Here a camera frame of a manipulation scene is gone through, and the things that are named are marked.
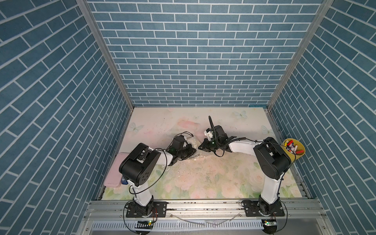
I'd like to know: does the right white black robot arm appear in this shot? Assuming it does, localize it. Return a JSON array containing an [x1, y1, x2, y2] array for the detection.
[[198, 125, 293, 215]]

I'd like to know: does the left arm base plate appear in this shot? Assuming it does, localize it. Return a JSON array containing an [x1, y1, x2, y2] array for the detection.
[[125, 201, 167, 218]]

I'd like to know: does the yellow pen cup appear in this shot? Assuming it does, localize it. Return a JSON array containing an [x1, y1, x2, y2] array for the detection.
[[283, 138, 306, 162]]

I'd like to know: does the clear bubble wrap sheet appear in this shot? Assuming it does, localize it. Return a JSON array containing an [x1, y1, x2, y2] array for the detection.
[[178, 136, 211, 162]]

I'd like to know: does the aluminium front rail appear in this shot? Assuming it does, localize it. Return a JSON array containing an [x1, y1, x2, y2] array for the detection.
[[83, 198, 326, 221]]

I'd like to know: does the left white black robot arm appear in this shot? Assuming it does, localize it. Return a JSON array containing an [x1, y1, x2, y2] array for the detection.
[[119, 131, 196, 216]]

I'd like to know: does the blue stapler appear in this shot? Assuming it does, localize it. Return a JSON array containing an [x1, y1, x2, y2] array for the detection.
[[121, 177, 128, 185]]

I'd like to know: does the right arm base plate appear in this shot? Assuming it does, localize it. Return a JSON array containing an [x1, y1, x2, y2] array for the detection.
[[241, 199, 285, 217]]

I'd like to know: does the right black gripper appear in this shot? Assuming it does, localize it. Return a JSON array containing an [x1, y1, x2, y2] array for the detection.
[[197, 138, 220, 153]]

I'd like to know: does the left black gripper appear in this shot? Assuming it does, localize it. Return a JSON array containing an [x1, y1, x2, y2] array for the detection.
[[176, 144, 197, 161]]

